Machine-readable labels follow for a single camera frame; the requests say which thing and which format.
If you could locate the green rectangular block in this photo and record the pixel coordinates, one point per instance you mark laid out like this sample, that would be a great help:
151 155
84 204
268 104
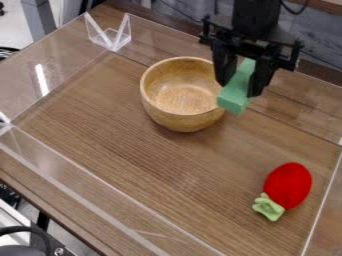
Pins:
232 95

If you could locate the brown wooden bowl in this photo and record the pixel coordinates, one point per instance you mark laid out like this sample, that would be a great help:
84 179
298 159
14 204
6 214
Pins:
179 91

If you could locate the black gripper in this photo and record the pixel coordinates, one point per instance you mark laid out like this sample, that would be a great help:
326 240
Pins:
216 27

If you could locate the red plush strawberry toy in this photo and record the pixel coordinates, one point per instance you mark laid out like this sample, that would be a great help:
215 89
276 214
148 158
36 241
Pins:
285 188

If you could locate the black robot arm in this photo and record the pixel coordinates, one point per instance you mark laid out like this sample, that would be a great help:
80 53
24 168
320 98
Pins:
249 34

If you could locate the black table leg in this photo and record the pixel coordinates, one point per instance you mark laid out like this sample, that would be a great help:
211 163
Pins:
42 221

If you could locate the clear acrylic corner bracket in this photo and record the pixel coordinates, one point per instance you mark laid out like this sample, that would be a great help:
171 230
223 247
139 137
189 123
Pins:
109 38

